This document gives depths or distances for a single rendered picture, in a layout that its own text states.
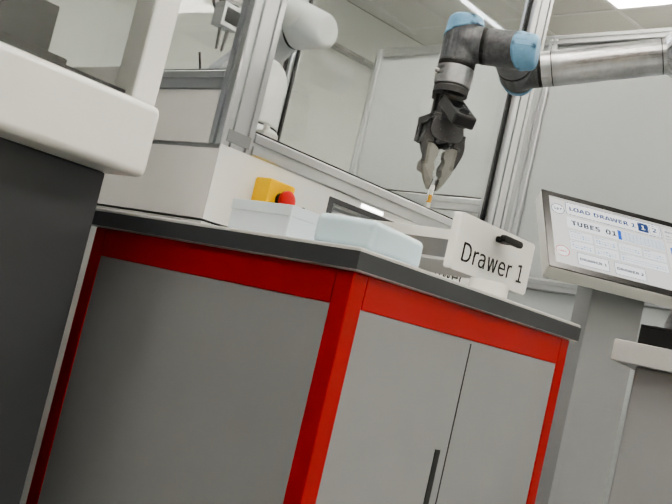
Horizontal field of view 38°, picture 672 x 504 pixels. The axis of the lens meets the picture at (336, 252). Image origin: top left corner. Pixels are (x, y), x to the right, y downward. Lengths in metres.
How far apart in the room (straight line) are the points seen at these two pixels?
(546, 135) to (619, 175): 0.39
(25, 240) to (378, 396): 0.52
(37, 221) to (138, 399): 0.30
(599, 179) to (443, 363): 2.49
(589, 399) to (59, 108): 1.90
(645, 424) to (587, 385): 0.94
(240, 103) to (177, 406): 0.68
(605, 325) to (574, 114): 1.36
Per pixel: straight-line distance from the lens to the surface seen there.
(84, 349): 1.59
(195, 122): 1.89
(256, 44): 1.88
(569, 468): 2.82
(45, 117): 1.30
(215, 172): 1.81
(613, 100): 3.91
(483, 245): 1.90
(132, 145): 1.38
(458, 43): 1.98
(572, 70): 2.07
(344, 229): 1.26
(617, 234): 2.87
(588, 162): 3.87
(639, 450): 1.89
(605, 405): 2.84
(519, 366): 1.58
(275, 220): 1.38
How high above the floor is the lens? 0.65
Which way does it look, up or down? 5 degrees up
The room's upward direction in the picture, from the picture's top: 13 degrees clockwise
